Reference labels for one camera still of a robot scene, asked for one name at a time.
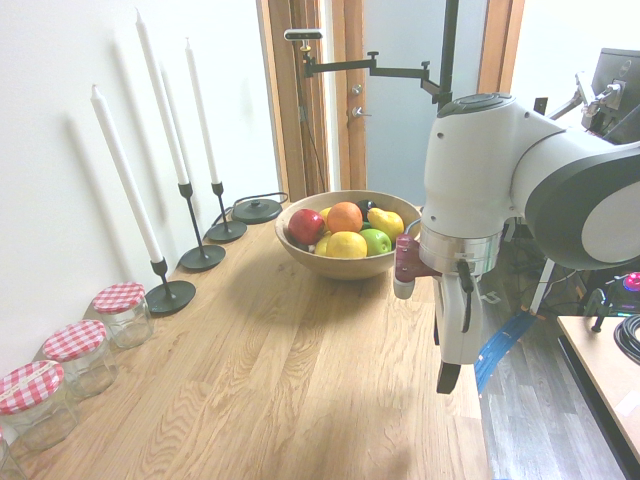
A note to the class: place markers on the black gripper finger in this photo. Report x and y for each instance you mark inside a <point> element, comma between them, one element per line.
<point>448,377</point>

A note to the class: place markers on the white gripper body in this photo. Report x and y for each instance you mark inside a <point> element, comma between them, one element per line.
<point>460,325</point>

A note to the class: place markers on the orange fruit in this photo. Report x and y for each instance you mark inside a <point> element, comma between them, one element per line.
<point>345,217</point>

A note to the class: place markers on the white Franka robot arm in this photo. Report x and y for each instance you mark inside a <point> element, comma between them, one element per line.
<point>475,175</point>

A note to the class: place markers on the blue flat strip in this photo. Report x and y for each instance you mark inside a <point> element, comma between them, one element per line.
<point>500,345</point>

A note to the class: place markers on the green apple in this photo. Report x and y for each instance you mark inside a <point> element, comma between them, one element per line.
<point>376,242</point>

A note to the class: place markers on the yellow pear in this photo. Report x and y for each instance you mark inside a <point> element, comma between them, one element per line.
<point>387,221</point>

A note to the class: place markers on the wooden fruit bowl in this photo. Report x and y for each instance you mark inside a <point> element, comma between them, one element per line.
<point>345,267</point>

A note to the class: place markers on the black table clamp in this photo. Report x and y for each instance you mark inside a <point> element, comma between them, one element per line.
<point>598,310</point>

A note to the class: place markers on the yellow apple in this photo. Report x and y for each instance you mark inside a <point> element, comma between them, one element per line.
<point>346,245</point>

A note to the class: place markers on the wooden side table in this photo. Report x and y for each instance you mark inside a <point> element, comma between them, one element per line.
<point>600,380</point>

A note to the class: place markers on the yellow lemon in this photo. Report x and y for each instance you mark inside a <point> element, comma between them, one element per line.
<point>325,215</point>
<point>322,246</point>

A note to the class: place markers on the red emergency stop button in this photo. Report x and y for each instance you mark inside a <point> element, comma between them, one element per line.
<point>632,282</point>

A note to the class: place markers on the red apple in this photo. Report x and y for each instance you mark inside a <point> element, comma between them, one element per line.
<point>306,226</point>

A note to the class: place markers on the frosted glass door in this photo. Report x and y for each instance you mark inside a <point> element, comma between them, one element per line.
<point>400,135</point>

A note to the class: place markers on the black round base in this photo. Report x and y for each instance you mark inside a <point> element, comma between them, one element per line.
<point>257,211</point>

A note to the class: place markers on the silver door lock knob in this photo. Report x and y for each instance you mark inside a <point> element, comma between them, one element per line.
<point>356,89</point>

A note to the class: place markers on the tall black candle holder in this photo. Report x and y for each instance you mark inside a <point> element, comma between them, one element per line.
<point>202,258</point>

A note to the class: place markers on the black vertical pole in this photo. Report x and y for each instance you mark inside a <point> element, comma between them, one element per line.
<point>450,40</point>

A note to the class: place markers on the short black candle holder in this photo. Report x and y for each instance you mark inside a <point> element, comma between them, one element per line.
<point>172,297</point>

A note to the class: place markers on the black computer monitor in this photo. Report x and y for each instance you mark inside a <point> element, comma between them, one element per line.
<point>625,65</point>

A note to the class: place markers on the glass jar red checked lid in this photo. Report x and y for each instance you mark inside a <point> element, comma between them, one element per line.
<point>122,312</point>
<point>80,357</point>
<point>32,400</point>
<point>6,457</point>

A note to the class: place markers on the short white taper candle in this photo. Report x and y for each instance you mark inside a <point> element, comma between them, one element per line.
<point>125,175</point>

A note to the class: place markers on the tallest white taper candle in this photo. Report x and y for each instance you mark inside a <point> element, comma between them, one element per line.
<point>162,100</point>

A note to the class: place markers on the maroon and white wrist camera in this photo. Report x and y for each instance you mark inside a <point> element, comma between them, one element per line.
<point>407,260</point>

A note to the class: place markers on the wooden door frame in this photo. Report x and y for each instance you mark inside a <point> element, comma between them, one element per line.
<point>292,125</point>

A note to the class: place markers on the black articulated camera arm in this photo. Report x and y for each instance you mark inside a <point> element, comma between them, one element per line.
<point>380,70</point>

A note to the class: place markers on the grey stereo camera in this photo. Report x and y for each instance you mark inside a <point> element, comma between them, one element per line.
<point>303,35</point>

